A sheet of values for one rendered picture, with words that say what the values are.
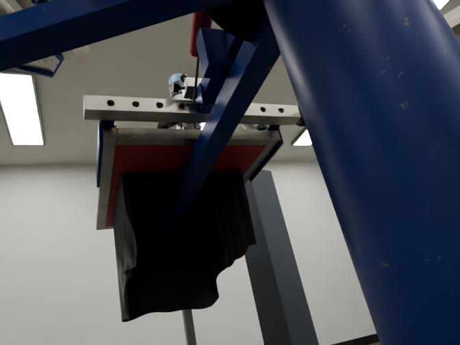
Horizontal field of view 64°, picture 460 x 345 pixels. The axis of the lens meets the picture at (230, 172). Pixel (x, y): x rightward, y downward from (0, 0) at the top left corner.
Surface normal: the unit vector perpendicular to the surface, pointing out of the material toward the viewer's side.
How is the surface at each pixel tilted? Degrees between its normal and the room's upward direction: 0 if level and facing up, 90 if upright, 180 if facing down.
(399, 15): 90
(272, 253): 90
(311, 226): 90
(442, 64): 90
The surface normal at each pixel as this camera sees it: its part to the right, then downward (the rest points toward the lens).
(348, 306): 0.32, -0.46
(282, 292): 0.60, -0.45
